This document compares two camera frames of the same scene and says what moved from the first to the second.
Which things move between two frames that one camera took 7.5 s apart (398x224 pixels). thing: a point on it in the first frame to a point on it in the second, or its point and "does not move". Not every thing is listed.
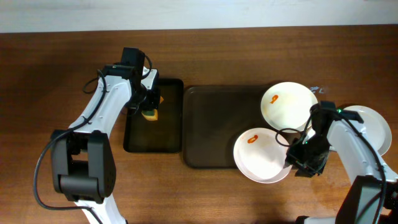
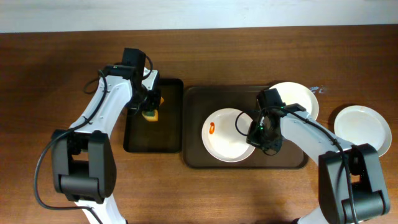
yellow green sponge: x=152 y=115 does not move
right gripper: x=306 y=162 to x=267 y=142
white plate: x=260 y=155 to x=224 y=133
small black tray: x=164 y=135 does not move
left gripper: x=152 y=104 does not move
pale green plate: x=374 y=129 does not move
